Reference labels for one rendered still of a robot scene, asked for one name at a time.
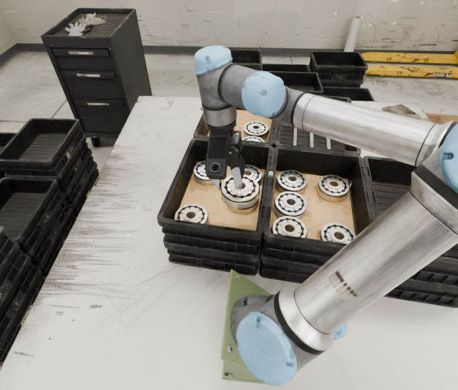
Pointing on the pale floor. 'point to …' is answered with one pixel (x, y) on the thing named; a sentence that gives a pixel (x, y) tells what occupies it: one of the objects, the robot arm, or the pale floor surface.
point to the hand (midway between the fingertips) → (228, 188)
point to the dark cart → (100, 70)
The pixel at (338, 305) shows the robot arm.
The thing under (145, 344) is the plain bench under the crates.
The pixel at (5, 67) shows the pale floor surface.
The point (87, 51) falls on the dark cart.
